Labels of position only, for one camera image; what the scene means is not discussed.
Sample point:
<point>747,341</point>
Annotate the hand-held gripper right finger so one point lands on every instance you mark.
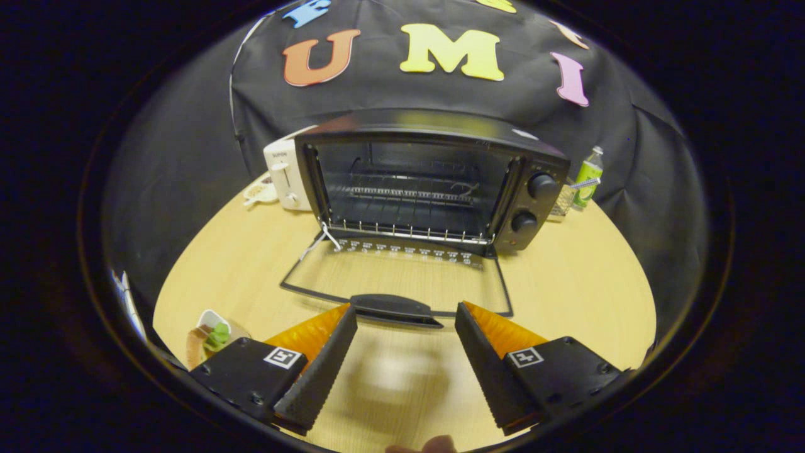
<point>494,374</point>

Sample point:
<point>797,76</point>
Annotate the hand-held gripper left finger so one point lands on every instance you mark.
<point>321,374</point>

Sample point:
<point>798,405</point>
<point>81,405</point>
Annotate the sandwich with lettuce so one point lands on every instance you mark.
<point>217,336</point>

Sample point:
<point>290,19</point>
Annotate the black toaster oven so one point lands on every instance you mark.
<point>440,129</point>

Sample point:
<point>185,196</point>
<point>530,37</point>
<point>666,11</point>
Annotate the white food dish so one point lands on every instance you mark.
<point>212,316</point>

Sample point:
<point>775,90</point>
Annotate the white pop-up toaster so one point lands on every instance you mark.
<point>283,176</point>

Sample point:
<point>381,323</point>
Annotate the clear mesh container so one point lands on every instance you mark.
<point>561,204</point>

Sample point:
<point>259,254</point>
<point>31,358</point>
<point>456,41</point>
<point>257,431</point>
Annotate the small white plate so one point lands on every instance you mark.
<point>261,192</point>

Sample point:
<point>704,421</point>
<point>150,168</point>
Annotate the green drink bottle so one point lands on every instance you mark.
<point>588,176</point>

